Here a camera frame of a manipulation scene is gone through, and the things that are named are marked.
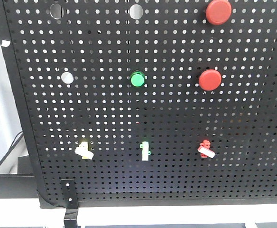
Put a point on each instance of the yellow toggle switch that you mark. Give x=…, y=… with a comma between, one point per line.
x=83, y=150

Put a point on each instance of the black perforated pegboard panel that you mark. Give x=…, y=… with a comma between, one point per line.
x=69, y=63

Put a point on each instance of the green round push button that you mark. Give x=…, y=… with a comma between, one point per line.
x=137, y=78

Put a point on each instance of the lower red push button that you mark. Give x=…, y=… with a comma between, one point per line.
x=210, y=80

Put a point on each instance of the red push button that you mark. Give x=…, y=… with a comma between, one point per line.
x=210, y=80
x=218, y=12

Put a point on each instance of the black left pegboard clamp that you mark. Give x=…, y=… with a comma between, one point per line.
x=71, y=203

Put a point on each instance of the upper red push button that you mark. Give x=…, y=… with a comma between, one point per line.
x=218, y=12

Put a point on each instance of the black open box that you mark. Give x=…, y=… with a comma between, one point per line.
x=17, y=180

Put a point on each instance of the green toggle switch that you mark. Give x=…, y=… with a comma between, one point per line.
x=144, y=146

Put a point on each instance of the red toggle switch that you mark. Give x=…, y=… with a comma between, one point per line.
x=204, y=149

